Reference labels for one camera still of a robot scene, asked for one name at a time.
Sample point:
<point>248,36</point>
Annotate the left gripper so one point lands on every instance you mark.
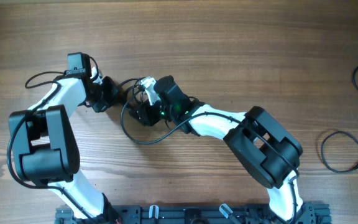
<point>105,97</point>

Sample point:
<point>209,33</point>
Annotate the grey rail clip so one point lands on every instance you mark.
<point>154,212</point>
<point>225,210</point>

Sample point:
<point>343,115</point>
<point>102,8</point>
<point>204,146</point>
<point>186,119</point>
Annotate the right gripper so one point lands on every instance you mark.
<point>145,114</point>

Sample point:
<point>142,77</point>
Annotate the right grey rail clip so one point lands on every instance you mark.
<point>225,210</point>

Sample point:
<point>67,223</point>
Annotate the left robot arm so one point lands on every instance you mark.
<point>42,152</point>

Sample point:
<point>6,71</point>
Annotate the left grey rail clip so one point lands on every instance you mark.
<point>154,212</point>

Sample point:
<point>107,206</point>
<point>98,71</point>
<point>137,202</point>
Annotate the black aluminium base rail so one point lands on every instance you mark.
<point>310,213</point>

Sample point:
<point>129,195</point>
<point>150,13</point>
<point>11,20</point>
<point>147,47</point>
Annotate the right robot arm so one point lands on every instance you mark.
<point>268,152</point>

